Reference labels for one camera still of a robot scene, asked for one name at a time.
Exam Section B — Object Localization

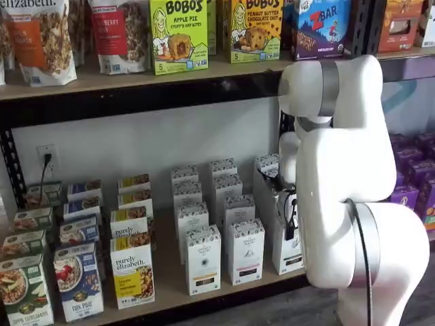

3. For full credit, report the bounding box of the blue flax oatmeal box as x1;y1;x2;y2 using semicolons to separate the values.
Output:
59;215;100;246
53;242;105;323
63;196;103;222
67;179;103;202

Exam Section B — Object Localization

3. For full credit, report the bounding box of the yellow purely elizabeth box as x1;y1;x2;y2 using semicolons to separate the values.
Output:
117;173;151;192
117;191;154;219
109;234;156;310
109;206;150;239

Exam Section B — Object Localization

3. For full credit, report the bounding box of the yellow Bobo's peanut butter box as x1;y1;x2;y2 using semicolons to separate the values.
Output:
220;0;283;65

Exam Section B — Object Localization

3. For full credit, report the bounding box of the white box orange strip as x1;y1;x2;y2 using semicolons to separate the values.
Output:
170;165;199;186
172;181;203;209
174;201;210;264
185;225;222;296

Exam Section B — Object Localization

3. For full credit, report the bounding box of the orange purely elizabeth granola bag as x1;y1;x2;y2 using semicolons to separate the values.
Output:
0;0;78;88

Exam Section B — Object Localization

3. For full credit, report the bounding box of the white wall outlet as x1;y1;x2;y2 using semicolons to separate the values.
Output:
36;144;60;178

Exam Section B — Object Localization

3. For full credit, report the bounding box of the black plug with cord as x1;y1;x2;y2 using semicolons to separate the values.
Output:
37;153;52;206

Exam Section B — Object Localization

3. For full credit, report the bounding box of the wooden shelf board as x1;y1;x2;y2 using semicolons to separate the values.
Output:
50;203;307;326
375;46;435;61
0;50;297;101

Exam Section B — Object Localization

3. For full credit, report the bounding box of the purple Annie's snack box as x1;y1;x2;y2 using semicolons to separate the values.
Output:
389;185;420;212
415;132;435;147
415;179;435;232
405;159;435;186
389;133;413;154
394;147;424;171

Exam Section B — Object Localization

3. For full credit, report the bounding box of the red purely elizabeth granola bag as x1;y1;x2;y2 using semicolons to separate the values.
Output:
87;0;151;76

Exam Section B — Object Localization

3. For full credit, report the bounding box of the black metal shelving rack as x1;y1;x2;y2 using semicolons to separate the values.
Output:
366;0;435;245
0;0;379;326

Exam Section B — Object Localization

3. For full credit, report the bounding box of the orange snack box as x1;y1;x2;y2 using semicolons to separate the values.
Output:
377;0;426;54

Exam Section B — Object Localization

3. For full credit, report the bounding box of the blue Zbar snack box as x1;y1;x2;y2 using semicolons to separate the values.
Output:
292;0;351;62

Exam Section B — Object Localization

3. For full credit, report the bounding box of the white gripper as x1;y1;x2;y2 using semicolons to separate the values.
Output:
276;189;300;240

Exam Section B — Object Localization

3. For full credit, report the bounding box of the white snack box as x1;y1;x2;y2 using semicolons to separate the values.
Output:
414;0;435;49

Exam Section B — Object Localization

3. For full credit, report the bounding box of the white box pink strip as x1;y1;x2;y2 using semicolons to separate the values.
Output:
222;194;256;229
210;158;238;180
211;174;243;222
228;218;266;286

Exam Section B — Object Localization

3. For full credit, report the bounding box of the green Bobo's apple pie box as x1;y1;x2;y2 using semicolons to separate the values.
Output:
148;0;209;76
207;0;218;57

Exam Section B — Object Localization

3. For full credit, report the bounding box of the green oatmeal box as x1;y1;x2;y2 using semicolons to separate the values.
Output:
1;230;48;259
13;206;54;232
0;253;55;326
26;181;63;209

